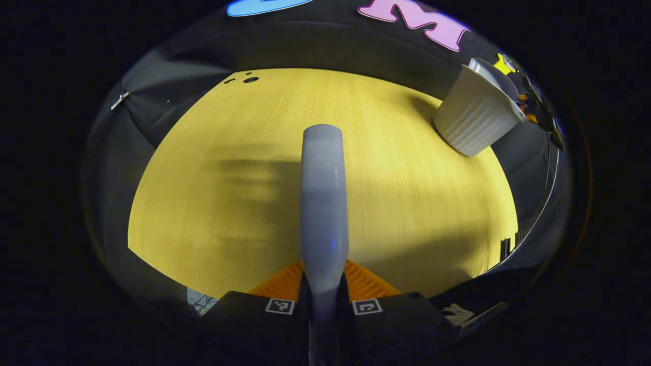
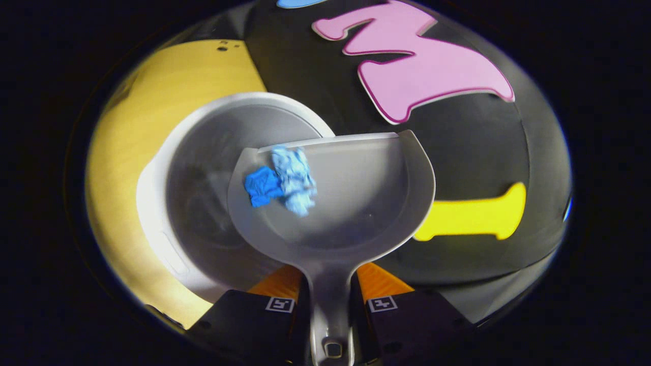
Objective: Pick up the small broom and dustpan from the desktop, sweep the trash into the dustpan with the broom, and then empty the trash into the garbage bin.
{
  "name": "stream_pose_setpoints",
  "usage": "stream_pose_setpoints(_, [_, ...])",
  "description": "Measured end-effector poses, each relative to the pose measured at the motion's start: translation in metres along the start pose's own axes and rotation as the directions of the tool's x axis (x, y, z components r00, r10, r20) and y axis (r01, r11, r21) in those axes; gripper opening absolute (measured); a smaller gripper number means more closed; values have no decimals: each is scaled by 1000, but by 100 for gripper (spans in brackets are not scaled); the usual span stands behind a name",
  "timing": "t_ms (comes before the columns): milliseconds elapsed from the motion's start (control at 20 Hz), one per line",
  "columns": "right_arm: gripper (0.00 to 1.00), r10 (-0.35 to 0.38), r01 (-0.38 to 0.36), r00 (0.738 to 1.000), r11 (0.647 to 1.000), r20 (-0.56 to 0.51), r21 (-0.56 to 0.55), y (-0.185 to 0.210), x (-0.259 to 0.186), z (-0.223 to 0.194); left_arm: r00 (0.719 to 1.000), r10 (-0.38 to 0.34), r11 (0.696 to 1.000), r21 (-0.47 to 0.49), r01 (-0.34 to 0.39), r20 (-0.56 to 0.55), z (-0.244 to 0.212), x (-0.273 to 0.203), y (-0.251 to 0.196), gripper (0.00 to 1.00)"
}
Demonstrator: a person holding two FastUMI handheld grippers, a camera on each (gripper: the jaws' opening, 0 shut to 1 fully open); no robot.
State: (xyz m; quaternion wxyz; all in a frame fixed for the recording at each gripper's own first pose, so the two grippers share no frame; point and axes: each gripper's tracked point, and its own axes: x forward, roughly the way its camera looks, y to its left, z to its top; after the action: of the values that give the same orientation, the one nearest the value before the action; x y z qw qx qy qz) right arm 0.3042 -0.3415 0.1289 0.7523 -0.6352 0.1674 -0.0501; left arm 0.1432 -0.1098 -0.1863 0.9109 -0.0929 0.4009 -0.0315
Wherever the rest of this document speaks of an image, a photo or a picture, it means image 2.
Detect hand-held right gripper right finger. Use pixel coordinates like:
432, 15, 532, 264
350, 263, 477, 366

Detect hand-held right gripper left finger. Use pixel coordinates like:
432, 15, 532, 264
185, 264, 310, 365

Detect dark blue paper ball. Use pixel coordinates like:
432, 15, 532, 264
244, 166, 283, 208

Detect grey plastic dustpan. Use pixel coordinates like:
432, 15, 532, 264
227, 130, 436, 366

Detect light blue paper ball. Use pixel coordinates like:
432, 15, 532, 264
271, 145, 318, 218

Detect grey ribbed garbage bin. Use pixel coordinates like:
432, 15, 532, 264
136, 91, 336, 304

